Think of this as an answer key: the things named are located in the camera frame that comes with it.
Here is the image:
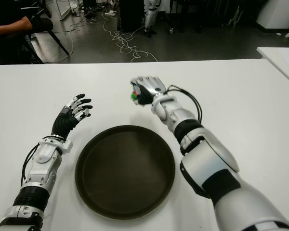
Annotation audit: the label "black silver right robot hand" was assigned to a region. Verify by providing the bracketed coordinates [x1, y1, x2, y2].
[130, 76, 167, 106]

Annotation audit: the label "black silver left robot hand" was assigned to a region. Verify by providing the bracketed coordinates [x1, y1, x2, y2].
[50, 93, 93, 141]

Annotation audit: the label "multicolour Rubik's cube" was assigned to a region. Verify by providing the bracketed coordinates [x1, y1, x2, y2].
[131, 83, 142, 104]

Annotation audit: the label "dark brown round plate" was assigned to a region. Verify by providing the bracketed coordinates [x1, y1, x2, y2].
[74, 125, 176, 220]

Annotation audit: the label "white humanoid robot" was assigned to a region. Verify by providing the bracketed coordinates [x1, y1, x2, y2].
[143, 0, 158, 38]

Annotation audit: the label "black cabinet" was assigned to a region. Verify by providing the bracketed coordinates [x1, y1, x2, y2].
[119, 0, 145, 32]

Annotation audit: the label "black wheeled stand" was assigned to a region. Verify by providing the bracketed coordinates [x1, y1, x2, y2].
[162, 0, 204, 34]

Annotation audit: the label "black chair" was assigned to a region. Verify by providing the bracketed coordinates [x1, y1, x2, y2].
[24, 3, 70, 64]

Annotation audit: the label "grey folded metal stand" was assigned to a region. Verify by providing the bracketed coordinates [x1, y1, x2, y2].
[227, 4, 241, 27]

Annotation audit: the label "white board panel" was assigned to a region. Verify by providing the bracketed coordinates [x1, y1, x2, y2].
[55, 0, 72, 21]

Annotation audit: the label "seated person in black shirt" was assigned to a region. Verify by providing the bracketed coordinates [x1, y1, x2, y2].
[0, 0, 33, 65]

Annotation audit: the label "white side table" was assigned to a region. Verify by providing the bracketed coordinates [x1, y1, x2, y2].
[255, 47, 289, 89]

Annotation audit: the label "white machine housing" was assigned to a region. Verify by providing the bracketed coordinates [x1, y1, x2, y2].
[255, 0, 289, 33]

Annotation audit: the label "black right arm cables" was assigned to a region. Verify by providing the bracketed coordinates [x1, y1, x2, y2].
[166, 84, 203, 125]

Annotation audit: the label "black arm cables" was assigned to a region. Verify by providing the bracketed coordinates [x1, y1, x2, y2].
[20, 143, 39, 187]
[166, 84, 203, 125]

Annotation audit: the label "tangled white floor cable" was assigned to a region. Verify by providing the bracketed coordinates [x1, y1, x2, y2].
[102, 12, 158, 63]

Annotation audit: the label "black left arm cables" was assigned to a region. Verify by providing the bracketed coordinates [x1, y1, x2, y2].
[20, 143, 39, 187]

